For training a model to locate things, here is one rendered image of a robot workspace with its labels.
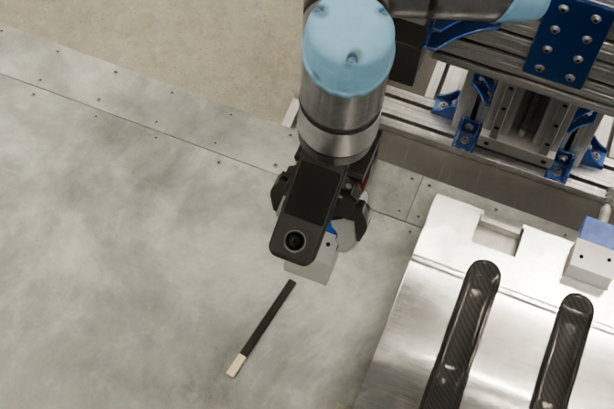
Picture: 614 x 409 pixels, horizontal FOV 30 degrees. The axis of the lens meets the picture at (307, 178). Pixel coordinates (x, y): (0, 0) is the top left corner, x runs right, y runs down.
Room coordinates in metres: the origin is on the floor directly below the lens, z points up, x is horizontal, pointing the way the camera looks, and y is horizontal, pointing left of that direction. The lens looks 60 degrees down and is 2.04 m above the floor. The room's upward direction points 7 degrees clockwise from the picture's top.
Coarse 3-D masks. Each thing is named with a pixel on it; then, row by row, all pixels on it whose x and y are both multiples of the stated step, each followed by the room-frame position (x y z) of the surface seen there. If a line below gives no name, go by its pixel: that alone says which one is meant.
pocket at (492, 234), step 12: (480, 216) 0.64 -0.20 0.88; (480, 228) 0.64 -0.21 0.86; (492, 228) 0.64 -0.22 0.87; (504, 228) 0.64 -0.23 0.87; (516, 228) 0.64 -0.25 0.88; (480, 240) 0.62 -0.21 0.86; (492, 240) 0.63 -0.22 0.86; (504, 240) 0.63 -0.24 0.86; (516, 240) 0.63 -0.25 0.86; (504, 252) 0.61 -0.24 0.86; (516, 252) 0.60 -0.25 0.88
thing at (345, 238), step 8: (336, 216) 0.55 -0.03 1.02; (336, 224) 0.54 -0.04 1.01; (344, 224) 0.54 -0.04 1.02; (352, 224) 0.54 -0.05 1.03; (336, 232) 0.54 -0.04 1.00; (344, 232) 0.54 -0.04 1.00; (352, 232) 0.54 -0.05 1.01; (336, 240) 0.54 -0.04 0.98; (344, 240) 0.54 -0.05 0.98; (352, 240) 0.54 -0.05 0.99; (336, 248) 0.54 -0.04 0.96; (344, 248) 0.54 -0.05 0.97; (352, 248) 0.55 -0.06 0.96
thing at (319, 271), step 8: (328, 232) 0.57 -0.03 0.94; (328, 240) 0.55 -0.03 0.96; (320, 248) 0.54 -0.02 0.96; (328, 248) 0.54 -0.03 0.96; (320, 256) 0.53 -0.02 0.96; (328, 256) 0.53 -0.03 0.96; (336, 256) 0.55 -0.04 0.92; (288, 264) 0.54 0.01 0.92; (312, 264) 0.53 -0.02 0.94; (320, 264) 0.53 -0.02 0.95; (328, 264) 0.53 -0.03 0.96; (296, 272) 0.53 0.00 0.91; (304, 272) 0.53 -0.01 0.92; (312, 272) 0.53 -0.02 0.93; (320, 272) 0.53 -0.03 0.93; (328, 272) 0.53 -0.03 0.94; (312, 280) 0.53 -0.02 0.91; (320, 280) 0.53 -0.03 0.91
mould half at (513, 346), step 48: (432, 240) 0.60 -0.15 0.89; (528, 240) 0.62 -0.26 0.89; (432, 288) 0.54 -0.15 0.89; (528, 288) 0.56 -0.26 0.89; (576, 288) 0.56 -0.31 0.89; (384, 336) 0.48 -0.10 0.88; (432, 336) 0.49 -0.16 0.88; (528, 336) 0.50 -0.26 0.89; (384, 384) 0.42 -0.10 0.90; (480, 384) 0.44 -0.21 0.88; (528, 384) 0.45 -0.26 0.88; (576, 384) 0.45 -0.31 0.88
